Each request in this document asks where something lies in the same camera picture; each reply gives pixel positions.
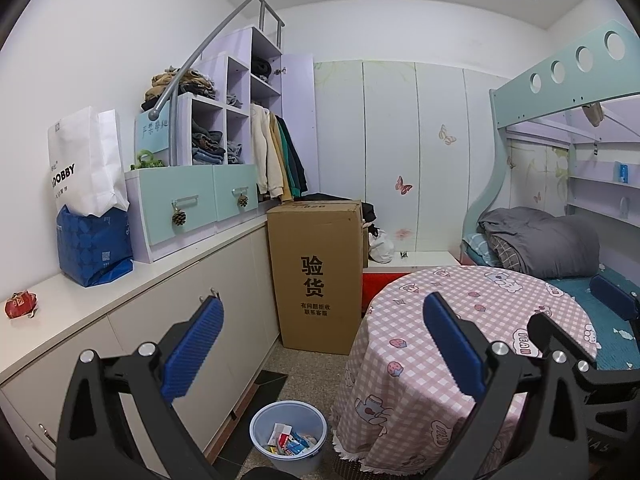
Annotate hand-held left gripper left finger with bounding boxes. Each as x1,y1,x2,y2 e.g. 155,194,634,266
55,296,224,480

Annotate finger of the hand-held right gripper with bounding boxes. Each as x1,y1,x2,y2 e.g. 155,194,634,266
589,274,640,322
526,311,640,386

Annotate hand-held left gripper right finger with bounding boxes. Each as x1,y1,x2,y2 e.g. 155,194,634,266
423,291,591,480

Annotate blue plastic bucket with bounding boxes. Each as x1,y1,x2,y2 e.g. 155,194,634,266
249,400,328,478

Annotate blue tube box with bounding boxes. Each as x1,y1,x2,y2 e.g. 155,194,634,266
287,432,321,456

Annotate blue bed sheet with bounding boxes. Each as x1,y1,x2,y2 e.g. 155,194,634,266
460,232,640,371

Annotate white low cabinet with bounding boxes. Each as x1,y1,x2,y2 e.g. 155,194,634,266
0,212,281,480

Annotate pink checked tablecloth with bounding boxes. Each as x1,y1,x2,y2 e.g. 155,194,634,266
330,265,601,473

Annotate plaid blanket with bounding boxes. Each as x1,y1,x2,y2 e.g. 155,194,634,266
487,235,523,268

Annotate grey duvet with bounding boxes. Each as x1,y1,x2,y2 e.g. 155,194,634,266
477,207,601,279

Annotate red white step box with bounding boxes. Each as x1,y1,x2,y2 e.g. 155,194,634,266
361,251,461,317

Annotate white plastic bag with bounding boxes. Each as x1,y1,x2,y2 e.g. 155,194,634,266
369,227,396,264

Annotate wide teal drawer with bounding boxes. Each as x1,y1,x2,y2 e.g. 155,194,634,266
135,165,218,247

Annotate blue patterned bag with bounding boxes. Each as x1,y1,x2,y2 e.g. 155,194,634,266
56,205,135,288

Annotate black garment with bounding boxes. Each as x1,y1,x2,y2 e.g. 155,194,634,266
295,192,377,226

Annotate large cardboard box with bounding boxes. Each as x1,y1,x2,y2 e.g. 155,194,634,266
266,199,365,356

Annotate narrow teal drawer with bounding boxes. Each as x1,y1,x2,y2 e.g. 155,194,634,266
212,162,260,221

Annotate red packet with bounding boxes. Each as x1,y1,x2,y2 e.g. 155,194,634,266
5,291,38,320

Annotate green plastic toy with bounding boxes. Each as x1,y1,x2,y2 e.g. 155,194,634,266
130,149,166,171

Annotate yellow hanging garment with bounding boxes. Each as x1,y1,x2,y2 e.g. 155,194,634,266
272,115,293,201

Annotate cream hanging jacket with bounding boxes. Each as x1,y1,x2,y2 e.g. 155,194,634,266
250,104,283,200

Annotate stack of dark folded clothes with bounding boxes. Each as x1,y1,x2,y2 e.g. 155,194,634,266
191,117,225,166

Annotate dark hanging jacket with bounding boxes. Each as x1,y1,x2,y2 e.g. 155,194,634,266
280,116,309,196

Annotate white paper bag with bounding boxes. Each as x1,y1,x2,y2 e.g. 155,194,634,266
47,106,130,217

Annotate green hanging garment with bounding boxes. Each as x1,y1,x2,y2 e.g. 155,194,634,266
277,116,303,197

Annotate light blue sign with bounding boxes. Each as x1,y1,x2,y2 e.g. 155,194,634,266
134,109,173,155

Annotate teal bunk bed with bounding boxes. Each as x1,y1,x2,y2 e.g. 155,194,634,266
459,19,640,371

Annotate white wardrobe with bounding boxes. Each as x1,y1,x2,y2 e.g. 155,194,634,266
312,59,508,256

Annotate purple stepped shelf cabinet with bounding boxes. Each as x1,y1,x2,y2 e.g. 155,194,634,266
124,26,316,263

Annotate pile of brown clothes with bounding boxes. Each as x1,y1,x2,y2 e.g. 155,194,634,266
141,66,218,111

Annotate grey metal handrail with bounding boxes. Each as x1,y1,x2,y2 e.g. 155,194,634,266
152,0,286,167

